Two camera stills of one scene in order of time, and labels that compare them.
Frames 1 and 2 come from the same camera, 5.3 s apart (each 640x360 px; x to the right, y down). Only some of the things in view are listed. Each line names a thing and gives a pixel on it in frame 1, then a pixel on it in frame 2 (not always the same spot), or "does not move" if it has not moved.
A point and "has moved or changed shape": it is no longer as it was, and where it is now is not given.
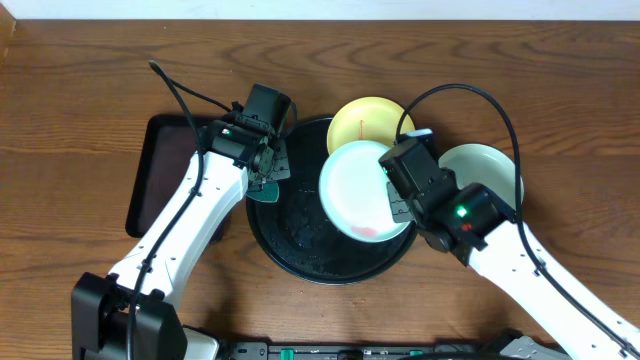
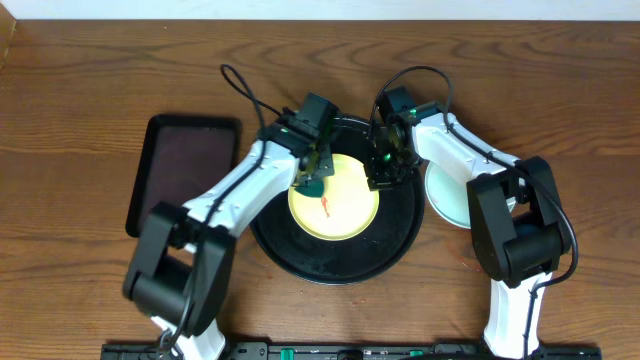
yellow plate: (366, 119) to (347, 207)
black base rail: (519, 348) does not move
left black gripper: (275, 167) to (310, 173)
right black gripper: (398, 213) to (376, 180)
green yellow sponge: (267, 192) has moved or changed shape
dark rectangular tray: (167, 148) does not move
